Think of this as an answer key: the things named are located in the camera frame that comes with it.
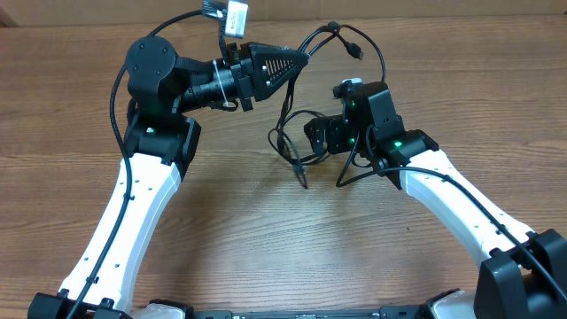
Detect black USB-A cable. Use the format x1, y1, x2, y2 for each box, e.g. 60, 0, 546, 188
267, 20, 387, 191

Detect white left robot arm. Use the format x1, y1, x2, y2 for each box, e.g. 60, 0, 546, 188
27, 35, 308, 318

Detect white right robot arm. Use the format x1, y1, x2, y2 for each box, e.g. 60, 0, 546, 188
304, 79, 566, 318

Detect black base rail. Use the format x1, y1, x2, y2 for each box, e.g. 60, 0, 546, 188
188, 305, 431, 319

